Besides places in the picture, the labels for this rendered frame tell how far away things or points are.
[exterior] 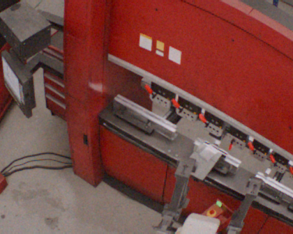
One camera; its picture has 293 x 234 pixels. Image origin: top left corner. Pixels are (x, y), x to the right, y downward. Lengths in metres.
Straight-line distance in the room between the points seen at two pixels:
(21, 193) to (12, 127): 0.83
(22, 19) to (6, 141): 2.06
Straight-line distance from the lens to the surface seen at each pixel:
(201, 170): 3.47
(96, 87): 3.67
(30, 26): 3.07
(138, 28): 3.24
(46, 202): 4.47
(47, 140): 4.88
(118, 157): 4.09
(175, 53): 3.18
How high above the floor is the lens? 3.81
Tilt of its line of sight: 49 degrees down
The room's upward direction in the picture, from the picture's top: 4 degrees clockwise
